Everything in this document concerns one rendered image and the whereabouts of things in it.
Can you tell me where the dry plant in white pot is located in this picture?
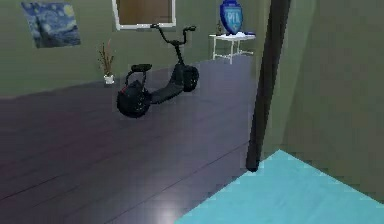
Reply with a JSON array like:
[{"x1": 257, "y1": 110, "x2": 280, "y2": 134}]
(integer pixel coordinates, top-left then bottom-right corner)
[{"x1": 97, "y1": 38, "x2": 116, "y2": 86}]

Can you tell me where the black door frame post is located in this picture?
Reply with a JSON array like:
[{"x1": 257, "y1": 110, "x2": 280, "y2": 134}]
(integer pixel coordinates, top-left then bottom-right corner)
[{"x1": 245, "y1": 0, "x2": 292, "y2": 173}]

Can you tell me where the white framed window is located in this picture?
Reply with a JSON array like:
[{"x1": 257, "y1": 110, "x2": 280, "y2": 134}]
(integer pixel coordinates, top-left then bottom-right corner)
[{"x1": 111, "y1": 0, "x2": 177, "y2": 32}]

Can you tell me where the blue starry night painting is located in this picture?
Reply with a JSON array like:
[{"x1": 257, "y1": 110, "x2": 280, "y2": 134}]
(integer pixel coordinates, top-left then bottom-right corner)
[{"x1": 20, "y1": 1, "x2": 82, "y2": 49}]

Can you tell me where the black electric scooter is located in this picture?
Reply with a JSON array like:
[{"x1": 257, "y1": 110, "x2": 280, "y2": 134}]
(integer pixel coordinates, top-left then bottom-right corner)
[{"x1": 116, "y1": 23, "x2": 200, "y2": 119}]

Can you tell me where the white side table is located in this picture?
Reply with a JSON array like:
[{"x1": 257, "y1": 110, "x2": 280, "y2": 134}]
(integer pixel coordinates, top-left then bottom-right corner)
[{"x1": 208, "y1": 32, "x2": 257, "y2": 65}]

